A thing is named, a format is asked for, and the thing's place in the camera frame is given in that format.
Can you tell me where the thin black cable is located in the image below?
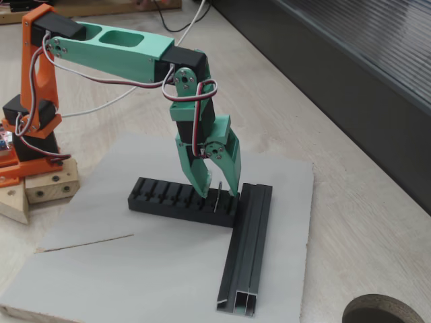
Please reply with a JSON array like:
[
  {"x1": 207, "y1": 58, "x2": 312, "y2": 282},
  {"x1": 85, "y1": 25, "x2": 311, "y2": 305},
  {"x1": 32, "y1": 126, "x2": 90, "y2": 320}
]
[{"x1": 153, "y1": 0, "x2": 211, "y2": 34}]

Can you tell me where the short black aluminium profile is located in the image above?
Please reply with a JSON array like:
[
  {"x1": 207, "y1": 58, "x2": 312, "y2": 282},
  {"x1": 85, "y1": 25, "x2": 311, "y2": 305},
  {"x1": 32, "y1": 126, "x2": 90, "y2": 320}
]
[{"x1": 215, "y1": 182, "x2": 273, "y2": 317}]

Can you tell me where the red white base servo cable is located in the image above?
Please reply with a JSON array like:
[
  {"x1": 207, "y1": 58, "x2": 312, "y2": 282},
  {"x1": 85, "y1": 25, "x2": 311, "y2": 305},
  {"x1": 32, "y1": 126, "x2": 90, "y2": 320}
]
[{"x1": 18, "y1": 134, "x2": 72, "y2": 166}]

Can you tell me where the thin metal pin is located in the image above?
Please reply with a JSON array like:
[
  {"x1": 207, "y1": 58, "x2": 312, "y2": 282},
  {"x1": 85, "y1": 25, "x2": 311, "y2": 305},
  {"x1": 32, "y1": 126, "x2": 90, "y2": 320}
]
[{"x1": 213, "y1": 181, "x2": 224, "y2": 213}]

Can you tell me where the white USB cable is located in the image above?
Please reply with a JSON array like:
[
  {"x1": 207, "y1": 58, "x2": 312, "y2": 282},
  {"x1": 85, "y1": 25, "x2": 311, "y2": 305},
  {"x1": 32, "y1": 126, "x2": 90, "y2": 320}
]
[{"x1": 59, "y1": 0, "x2": 213, "y2": 118}]

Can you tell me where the wooden wedge block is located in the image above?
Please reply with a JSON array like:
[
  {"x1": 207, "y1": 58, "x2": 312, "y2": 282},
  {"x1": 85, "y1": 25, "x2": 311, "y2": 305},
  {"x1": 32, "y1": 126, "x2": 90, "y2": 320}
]
[{"x1": 0, "y1": 177, "x2": 31, "y2": 225}]

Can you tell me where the person's hand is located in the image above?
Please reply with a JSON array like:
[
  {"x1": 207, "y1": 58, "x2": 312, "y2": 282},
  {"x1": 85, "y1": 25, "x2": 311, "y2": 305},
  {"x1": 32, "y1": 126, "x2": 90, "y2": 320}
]
[{"x1": 134, "y1": 0, "x2": 171, "y2": 10}]

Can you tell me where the grey chipboard panel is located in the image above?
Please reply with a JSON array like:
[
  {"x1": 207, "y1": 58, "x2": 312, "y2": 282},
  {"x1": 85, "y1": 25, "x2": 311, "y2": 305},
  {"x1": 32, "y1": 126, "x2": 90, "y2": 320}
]
[{"x1": 0, "y1": 132, "x2": 316, "y2": 323}]

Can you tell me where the black slotted holder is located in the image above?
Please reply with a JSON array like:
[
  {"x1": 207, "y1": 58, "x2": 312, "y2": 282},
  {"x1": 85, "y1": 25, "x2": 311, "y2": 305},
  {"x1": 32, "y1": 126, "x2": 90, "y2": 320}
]
[{"x1": 127, "y1": 177, "x2": 240, "y2": 228}]

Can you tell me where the wooden base block with screws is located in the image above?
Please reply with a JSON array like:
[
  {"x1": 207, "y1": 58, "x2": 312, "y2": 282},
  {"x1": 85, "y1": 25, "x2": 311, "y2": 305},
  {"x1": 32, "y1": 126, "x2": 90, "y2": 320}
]
[{"x1": 25, "y1": 157, "x2": 81, "y2": 205}]

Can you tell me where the red white wrist servo cable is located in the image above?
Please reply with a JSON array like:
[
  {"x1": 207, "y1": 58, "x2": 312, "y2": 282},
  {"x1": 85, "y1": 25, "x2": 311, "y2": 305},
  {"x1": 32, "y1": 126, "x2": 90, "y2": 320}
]
[{"x1": 161, "y1": 63, "x2": 220, "y2": 159}]

